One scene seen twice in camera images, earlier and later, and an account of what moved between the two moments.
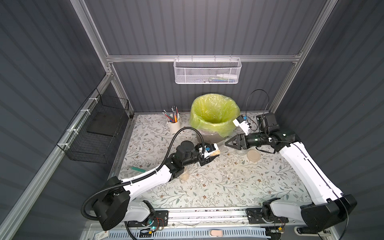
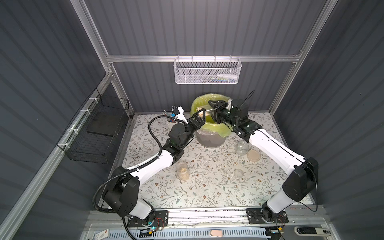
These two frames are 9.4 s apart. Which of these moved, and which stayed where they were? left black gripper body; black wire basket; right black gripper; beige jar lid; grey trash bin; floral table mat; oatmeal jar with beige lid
Moved: right black gripper; left black gripper body
Stayed: black wire basket; grey trash bin; beige jar lid; oatmeal jar with beige lid; floral table mat
